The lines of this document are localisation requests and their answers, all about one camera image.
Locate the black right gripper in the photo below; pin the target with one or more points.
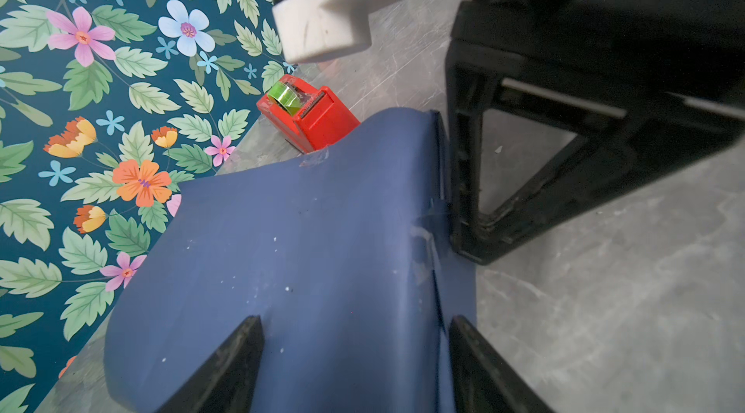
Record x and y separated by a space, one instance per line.
624 135

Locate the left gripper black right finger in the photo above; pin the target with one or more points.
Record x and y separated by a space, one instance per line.
482 379

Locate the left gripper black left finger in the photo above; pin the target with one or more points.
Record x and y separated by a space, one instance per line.
226 382

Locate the light blue wrapping paper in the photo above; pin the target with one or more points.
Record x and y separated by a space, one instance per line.
343 254

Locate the red tape dispenser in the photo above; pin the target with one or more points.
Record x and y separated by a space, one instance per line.
309 118

